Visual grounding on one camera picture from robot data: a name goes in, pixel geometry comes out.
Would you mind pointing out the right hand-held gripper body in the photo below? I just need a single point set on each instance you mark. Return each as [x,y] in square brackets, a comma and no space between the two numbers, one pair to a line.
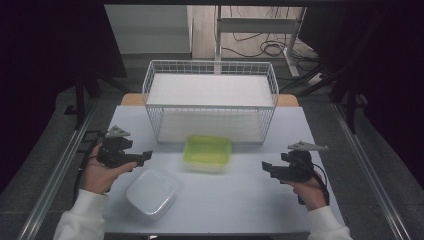
[296,166]

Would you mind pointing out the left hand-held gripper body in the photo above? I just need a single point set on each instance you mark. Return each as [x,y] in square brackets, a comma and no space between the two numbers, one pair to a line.
[113,153]

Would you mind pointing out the white square food container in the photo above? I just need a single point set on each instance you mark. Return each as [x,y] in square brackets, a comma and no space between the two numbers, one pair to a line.
[151,191]

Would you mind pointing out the green lid food container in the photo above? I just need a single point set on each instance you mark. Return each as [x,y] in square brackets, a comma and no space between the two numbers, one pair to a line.
[206,151]

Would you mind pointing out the person's left hand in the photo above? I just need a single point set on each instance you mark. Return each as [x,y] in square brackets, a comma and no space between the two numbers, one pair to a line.
[96,176]

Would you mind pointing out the person's right hand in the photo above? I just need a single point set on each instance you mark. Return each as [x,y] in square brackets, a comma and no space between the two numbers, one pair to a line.
[310,195]

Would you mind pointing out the white table cover sheet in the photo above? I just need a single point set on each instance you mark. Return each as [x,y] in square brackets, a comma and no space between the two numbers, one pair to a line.
[250,200]

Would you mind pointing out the wooden table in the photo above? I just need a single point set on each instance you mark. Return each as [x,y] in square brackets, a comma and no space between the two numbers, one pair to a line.
[131,100]

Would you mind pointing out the black metal stand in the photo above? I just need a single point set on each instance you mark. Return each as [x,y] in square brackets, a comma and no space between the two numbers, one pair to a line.
[350,110]
[79,100]

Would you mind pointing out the white power strip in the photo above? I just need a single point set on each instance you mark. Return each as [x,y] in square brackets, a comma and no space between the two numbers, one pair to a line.
[315,79]

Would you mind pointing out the white cabinet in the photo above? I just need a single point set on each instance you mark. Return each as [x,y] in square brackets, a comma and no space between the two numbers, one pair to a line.
[150,30]

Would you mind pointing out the dark curtain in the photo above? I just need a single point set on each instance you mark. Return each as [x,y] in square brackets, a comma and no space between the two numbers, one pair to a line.
[40,50]
[393,66]

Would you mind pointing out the black rectangular floor frame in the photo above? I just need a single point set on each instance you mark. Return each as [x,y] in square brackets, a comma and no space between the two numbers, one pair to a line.
[90,132]

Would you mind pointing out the aluminium rail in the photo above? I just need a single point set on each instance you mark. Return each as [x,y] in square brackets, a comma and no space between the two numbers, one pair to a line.
[370,173]
[56,173]

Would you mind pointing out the white metal desk frame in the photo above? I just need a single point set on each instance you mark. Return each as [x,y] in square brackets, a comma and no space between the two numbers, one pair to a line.
[256,25]

